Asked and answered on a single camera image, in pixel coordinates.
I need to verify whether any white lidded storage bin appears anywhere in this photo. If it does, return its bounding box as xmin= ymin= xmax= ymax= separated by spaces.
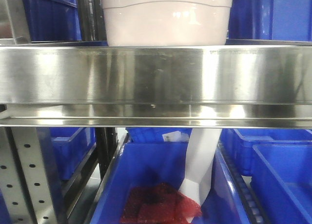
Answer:
xmin=101 ymin=0 xmax=233 ymax=46

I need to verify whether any blue bin right rear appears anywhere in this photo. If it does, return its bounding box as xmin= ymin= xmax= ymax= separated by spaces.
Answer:
xmin=220 ymin=128 xmax=312 ymax=176

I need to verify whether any blue bin lower centre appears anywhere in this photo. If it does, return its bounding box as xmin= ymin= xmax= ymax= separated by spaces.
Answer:
xmin=91 ymin=140 xmax=249 ymax=224

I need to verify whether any blue bin lower right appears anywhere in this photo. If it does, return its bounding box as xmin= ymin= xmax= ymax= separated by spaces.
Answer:
xmin=251 ymin=145 xmax=312 ymax=224

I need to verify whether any blue bin lower left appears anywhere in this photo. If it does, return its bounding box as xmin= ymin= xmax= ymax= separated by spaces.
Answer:
xmin=50 ymin=127 xmax=96 ymax=180

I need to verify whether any stainless steel shelf rack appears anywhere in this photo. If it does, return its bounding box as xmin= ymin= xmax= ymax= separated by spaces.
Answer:
xmin=0 ymin=0 xmax=312 ymax=224

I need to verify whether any blue bin upper right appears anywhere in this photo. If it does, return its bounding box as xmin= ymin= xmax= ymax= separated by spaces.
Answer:
xmin=228 ymin=0 xmax=312 ymax=41

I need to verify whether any blue bin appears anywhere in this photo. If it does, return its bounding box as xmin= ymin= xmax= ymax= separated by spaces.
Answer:
xmin=23 ymin=0 xmax=81 ymax=41
xmin=91 ymin=140 xmax=249 ymax=224
xmin=251 ymin=145 xmax=312 ymax=224
xmin=228 ymin=0 xmax=312 ymax=41
xmin=220 ymin=128 xmax=312 ymax=176
xmin=50 ymin=127 xmax=96 ymax=180

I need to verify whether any blue bin upper left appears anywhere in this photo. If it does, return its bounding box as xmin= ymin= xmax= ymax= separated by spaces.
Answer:
xmin=23 ymin=0 xmax=81 ymax=41

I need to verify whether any red mesh bag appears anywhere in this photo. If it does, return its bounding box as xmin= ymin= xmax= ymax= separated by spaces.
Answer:
xmin=119 ymin=183 xmax=202 ymax=224

